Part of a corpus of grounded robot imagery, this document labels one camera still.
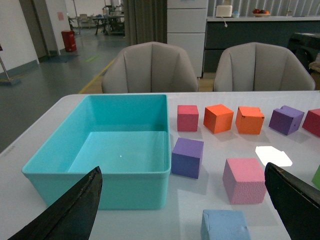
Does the red cabinet box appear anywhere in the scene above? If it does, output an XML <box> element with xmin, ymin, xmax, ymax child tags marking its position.
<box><xmin>61</xmin><ymin>30</ymin><xmax>77</xmax><ymax>52</ymax></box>

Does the dark red foam cube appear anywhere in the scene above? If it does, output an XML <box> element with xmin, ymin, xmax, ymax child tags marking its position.
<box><xmin>302</xmin><ymin>108</ymin><xmax>320</xmax><ymax>137</ymax></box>

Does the sign stand base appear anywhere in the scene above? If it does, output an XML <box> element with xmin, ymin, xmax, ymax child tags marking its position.
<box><xmin>0</xmin><ymin>57</ymin><xmax>21</xmax><ymax>86</ymax></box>

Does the fruit bowl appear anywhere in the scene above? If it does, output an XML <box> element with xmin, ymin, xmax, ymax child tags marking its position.
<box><xmin>252</xmin><ymin>8</ymin><xmax>271</xmax><ymax>18</ymax></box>

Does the chipped orange foam cube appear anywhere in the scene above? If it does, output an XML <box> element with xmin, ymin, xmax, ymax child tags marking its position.
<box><xmin>235</xmin><ymin>106</ymin><xmax>265</xmax><ymax>135</ymax></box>

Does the cardboard box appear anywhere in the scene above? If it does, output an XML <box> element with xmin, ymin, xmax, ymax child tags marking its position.
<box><xmin>309</xmin><ymin>61</ymin><xmax>320</xmax><ymax>90</ymax></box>

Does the white toaster appliance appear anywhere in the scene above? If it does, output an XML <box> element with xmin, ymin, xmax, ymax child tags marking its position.
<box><xmin>215</xmin><ymin>5</ymin><xmax>233</xmax><ymax>18</ymax></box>

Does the notched purple foam cube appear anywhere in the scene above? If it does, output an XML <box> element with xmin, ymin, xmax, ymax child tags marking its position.
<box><xmin>268</xmin><ymin>105</ymin><xmax>305</xmax><ymax>136</ymax></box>

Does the pink foam cube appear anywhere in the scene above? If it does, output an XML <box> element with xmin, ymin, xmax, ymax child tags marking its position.
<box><xmin>222</xmin><ymin>158</ymin><xmax>267</xmax><ymax>205</ymax></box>

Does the white drawer cabinet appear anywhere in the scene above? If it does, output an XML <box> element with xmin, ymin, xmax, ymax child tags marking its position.
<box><xmin>167</xmin><ymin>0</ymin><xmax>208</xmax><ymax>77</ymax></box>

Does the beige chair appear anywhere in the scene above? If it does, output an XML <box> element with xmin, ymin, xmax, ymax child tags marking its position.
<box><xmin>213</xmin><ymin>42</ymin><xmax>316</xmax><ymax>92</ymax></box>
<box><xmin>101</xmin><ymin>41</ymin><xmax>199</xmax><ymax>94</ymax></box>

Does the green foam cube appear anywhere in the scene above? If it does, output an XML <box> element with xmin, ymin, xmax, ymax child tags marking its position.
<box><xmin>312</xmin><ymin>165</ymin><xmax>320</xmax><ymax>189</ymax></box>

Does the near light blue foam cube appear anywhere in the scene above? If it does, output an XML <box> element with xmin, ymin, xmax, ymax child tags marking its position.
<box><xmin>200</xmin><ymin>209</ymin><xmax>251</xmax><ymax>240</ymax></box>

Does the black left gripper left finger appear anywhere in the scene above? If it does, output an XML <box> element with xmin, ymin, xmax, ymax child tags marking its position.
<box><xmin>10</xmin><ymin>166</ymin><xmax>103</xmax><ymax>240</ymax></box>

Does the small teal bowl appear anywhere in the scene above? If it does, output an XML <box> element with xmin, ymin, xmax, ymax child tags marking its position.
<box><xmin>231</xmin><ymin>11</ymin><xmax>240</xmax><ymax>18</ymax></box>

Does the dark grey counter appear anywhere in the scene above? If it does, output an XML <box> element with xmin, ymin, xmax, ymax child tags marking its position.
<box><xmin>202</xmin><ymin>16</ymin><xmax>320</xmax><ymax>73</ymax></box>

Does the pink-red foam cube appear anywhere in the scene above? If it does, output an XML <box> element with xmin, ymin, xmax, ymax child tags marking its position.
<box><xmin>177</xmin><ymin>105</ymin><xmax>199</xmax><ymax>132</ymax></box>

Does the right beige chair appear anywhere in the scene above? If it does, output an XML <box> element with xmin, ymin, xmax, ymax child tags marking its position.
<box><xmin>213</xmin><ymin>42</ymin><xmax>316</xmax><ymax>92</ymax></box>

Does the teal plastic bin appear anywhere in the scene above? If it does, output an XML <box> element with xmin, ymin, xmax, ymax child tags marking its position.
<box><xmin>22</xmin><ymin>94</ymin><xmax>171</xmax><ymax>210</ymax></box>

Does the left beige chair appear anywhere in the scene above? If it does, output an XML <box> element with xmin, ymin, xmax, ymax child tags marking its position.
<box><xmin>101</xmin><ymin>41</ymin><xmax>199</xmax><ymax>94</ymax></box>

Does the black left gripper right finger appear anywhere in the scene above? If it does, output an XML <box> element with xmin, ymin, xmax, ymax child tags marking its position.
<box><xmin>264</xmin><ymin>162</ymin><xmax>320</xmax><ymax>240</ymax></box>

